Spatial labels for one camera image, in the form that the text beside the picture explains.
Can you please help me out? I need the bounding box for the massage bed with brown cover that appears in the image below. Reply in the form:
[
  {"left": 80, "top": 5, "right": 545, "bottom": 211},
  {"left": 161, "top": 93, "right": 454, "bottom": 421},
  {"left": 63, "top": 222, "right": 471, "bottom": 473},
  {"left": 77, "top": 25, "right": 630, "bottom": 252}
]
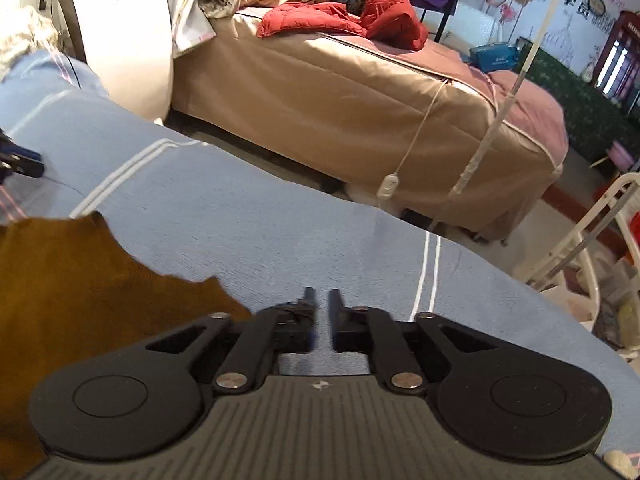
[{"left": 170, "top": 5, "right": 571, "bottom": 246}]

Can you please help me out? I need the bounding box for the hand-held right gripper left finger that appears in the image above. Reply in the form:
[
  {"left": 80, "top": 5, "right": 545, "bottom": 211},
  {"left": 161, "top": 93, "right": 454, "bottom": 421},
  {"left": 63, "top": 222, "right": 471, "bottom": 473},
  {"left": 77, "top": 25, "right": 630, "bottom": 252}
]
[{"left": 145, "top": 287, "right": 317, "bottom": 395}]

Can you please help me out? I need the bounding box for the white beauty machine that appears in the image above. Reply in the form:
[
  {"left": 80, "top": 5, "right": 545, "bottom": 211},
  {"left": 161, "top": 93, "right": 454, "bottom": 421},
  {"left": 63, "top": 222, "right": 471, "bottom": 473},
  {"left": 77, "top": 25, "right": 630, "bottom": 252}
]
[{"left": 40, "top": 0, "right": 176, "bottom": 122}]

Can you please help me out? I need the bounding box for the red padded jacket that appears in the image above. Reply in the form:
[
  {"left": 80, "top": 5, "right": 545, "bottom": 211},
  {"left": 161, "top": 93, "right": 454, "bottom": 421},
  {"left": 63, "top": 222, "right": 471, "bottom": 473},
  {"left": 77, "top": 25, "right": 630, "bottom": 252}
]
[{"left": 256, "top": 0, "right": 430, "bottom": 51}]

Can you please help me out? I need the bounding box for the red booth cabinet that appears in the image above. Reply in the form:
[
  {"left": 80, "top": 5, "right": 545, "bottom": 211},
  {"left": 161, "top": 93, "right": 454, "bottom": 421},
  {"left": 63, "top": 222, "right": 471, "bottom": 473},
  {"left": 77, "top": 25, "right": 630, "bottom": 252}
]
[{"left": 594, "top": 10, "right": 640, "bottom": 102}]

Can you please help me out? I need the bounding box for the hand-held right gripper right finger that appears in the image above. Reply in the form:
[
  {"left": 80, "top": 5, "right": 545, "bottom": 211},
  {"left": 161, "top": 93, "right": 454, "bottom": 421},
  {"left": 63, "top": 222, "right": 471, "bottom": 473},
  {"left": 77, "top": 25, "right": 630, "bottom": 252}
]
[{"left": 327, "top": 288, "right": 496, "bottom": 394}]

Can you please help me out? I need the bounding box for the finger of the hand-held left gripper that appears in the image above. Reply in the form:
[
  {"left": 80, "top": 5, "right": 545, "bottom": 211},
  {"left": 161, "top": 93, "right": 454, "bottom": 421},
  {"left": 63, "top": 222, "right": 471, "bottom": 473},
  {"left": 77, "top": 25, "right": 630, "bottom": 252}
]
[{"left": 0, "top": 129, "right": 46, "bottom": 179}]

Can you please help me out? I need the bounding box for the green patterned bed cover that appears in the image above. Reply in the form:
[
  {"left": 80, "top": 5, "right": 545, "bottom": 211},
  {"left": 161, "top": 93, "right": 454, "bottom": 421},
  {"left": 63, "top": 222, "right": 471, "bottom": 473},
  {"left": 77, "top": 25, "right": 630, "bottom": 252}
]
[{"left": 515, "top": 37, "right": 640, "bottom": 163}]

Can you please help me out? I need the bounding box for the white gooseneck floor lamp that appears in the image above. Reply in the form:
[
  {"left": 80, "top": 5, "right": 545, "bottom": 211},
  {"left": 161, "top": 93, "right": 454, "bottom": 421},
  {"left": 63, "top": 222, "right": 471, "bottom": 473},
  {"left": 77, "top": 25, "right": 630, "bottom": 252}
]
[{"left": 432, "top": 0, "right": 563, "bottom": 233}]

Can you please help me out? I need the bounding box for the pink stool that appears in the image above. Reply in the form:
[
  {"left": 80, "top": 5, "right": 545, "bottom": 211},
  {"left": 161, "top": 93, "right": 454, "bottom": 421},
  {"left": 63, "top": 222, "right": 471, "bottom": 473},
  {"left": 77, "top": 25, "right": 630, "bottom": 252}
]
[{"left": 590, "top": 141, "right": 638, "bottom": 172}]

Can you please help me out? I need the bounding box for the grey floral quilt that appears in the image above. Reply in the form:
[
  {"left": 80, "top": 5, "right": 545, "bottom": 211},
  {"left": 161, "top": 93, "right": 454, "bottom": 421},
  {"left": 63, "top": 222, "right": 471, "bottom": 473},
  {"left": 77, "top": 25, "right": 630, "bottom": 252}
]
[{"left": 0, "top": 5, "right": 62, "bottom": 82}]

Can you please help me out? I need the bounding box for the blue bag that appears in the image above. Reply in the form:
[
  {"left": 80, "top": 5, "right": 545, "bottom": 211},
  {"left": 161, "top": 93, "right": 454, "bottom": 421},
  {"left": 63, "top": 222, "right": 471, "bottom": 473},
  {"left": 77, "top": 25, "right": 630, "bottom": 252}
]
[{"left": 470, "top": 42, "right": 519, "bottom": 74}]

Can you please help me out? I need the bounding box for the white hanging cloth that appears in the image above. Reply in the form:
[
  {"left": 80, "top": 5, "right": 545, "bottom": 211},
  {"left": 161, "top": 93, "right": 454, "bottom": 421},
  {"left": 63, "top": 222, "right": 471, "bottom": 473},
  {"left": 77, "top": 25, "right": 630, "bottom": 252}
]
[{"left": 164, "top": 0, "right": 219, "bottom": 59}]

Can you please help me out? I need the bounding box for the brown knit top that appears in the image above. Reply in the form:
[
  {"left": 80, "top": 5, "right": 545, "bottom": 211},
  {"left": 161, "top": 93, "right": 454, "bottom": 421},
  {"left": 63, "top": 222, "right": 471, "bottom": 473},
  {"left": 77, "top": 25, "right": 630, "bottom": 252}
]
[{"left": 0, "top": 211, "right": 253, "bottom": 480}]

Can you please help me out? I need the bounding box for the blue striped bedsheet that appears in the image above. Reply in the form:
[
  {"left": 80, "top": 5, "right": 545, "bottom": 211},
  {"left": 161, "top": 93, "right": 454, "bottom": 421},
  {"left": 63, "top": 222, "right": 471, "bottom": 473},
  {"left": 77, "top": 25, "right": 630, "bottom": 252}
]
[{"left": 0, "top": 50, "right": 640, "bottom": 480}]

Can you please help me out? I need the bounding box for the white metal trolley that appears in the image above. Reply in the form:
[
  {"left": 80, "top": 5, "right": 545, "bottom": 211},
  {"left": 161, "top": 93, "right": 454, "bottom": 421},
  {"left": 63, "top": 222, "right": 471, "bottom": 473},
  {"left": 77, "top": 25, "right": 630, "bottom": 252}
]
[{"left": 515, "top": 172, "right": 640, "bottom": 333}]

